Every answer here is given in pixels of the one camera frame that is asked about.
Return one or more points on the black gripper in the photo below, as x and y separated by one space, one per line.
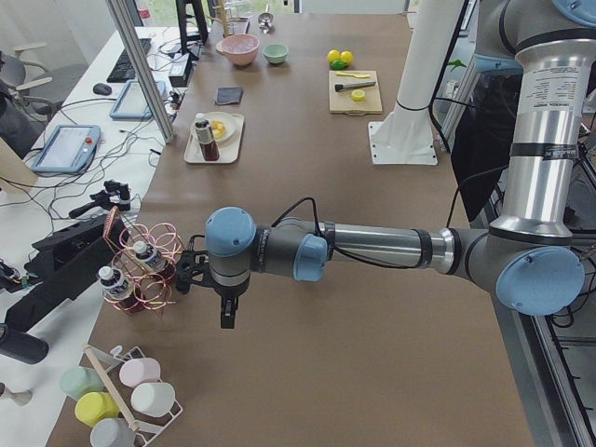
226 293

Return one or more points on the mint green bowl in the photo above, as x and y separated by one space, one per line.
276 54

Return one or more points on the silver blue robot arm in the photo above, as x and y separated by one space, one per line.
524 257

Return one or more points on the pink bowl with ice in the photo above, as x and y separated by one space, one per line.
240 49

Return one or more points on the rack bottle upper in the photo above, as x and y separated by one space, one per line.
150 256

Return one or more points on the rack bottle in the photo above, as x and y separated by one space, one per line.
119 290
150 256

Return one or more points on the rack bottle lower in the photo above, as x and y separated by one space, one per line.
119 290

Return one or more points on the pink cup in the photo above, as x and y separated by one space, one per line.
138 371

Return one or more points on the white cup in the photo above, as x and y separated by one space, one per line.
153 399

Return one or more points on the cream serving tray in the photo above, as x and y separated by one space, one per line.
228 150

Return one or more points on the tea bottle on tray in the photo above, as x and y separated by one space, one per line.
206 138

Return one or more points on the yellow cup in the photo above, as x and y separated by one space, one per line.
91 408

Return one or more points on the mint green cup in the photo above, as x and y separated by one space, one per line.
78 381

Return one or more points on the black equipment case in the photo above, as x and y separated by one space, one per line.
67 264

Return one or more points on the gray cup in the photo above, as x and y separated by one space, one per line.
112 432

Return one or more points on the cream round plate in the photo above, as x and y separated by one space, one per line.
228 119

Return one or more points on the gray folded cloth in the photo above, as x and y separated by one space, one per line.
228 95

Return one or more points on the black thermos bottle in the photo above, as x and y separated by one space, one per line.
22 346

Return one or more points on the teach pendant far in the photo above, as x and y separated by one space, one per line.
131 103

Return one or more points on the teach pendant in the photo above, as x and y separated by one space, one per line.
69 149
131 103

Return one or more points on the teach pendant near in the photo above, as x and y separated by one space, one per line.
69 149

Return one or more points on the bamboo cutting board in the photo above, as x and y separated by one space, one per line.
341 103

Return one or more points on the steel muddler black tip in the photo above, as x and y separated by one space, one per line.
355 85

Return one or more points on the half lemon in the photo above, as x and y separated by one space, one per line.
358 95

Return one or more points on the black computer mouse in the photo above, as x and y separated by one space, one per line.
102 89

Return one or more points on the black keyboard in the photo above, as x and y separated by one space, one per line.
123 69

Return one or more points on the yellow plastic knife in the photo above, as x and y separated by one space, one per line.
352 75

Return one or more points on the yellow lemon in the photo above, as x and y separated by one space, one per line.
333 55

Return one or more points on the office chair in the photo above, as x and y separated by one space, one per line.
14 74

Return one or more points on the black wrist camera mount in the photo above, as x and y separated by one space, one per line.
192 268

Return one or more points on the copper wire bottle rack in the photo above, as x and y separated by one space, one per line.
146 289

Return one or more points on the black camera gimbal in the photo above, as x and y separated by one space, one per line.
113 194

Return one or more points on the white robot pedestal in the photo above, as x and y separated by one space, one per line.
405 136

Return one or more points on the aluminium frame post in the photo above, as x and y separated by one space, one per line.
127 32

